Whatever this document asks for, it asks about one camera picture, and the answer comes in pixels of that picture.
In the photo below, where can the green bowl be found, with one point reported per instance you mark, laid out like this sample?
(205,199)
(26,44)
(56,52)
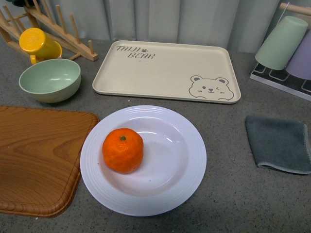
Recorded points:
(51,81)

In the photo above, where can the dark green cup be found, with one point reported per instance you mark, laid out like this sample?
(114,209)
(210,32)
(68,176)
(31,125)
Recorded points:
(19,2)

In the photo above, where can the orange mandarin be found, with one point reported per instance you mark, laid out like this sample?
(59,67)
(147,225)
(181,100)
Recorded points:
(123,150)

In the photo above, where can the beige bear serving tray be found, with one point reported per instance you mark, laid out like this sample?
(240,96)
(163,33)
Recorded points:
(168,71)

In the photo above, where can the wooden dish rack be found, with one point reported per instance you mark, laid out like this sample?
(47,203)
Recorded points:
(38,13)

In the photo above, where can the white round plate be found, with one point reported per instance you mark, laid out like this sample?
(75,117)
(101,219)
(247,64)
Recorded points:
(173,165)

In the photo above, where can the grey folded cloth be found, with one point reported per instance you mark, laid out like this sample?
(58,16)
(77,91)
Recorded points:
(279,144)

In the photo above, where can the wooden cutting board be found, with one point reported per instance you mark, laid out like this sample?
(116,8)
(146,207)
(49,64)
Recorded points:
(40,159)

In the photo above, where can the purple cup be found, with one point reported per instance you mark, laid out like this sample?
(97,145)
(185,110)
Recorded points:
(300,63)

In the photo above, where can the yellow mug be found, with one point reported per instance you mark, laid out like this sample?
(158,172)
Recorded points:
(39,45)

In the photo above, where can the white wire cup rack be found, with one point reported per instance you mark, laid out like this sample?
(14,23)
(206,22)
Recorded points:
(281,79)

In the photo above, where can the grey curtain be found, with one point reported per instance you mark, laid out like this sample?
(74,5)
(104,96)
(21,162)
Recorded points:
(238,25)

